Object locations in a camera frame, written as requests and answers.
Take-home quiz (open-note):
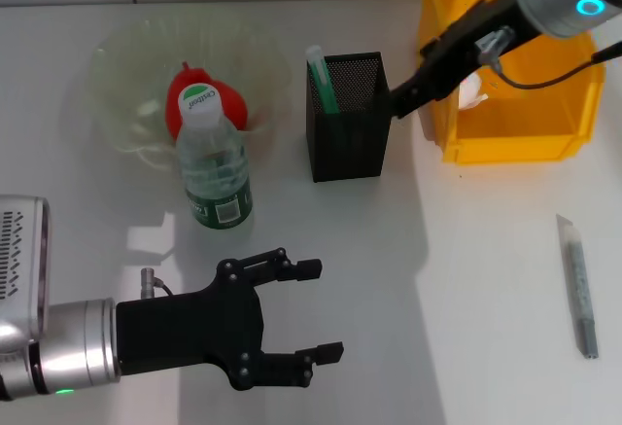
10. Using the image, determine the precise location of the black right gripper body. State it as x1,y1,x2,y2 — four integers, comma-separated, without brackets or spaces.
419,0,541,101

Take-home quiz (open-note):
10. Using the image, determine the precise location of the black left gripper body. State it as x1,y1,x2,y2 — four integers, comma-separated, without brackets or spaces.
115,258,267,392

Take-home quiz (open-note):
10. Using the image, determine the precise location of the white paper ball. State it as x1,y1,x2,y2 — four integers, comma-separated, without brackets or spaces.
458,73,489,112

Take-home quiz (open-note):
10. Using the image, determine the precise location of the green utility knife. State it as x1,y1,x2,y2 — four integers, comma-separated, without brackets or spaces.
304,45,342,117

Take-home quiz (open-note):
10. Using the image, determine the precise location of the green label water bottle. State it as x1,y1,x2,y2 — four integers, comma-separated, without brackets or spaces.
173,81,256,232

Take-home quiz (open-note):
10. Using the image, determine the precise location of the red orange toy fruit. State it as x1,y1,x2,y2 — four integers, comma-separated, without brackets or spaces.
163,60,250,142

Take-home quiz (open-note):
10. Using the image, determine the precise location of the grey pen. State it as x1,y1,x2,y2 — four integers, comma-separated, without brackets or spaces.
554,212,600,361

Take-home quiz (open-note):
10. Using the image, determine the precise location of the black mesh pen holder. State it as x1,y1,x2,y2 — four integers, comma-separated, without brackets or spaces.
304,51,394,184

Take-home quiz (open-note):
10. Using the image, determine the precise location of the translucent green fruit plate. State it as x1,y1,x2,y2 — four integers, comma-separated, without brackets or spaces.
62,1,294,169

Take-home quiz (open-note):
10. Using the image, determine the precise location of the yellow plastic bin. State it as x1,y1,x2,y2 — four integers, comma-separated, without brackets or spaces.
417,0,606,166

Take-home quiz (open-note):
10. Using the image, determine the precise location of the right arm connector cable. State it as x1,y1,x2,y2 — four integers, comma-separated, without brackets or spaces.
474,25,622,91

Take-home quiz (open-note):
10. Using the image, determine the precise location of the arm connector cable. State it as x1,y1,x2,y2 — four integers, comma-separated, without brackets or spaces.
140,268,175,301
474,25,622,91

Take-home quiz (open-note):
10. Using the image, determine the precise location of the left arm connector cable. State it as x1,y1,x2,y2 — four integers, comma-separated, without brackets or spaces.
140,268,175,301

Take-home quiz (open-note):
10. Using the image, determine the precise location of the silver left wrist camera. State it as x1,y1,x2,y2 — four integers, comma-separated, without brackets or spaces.
0,195,52,349

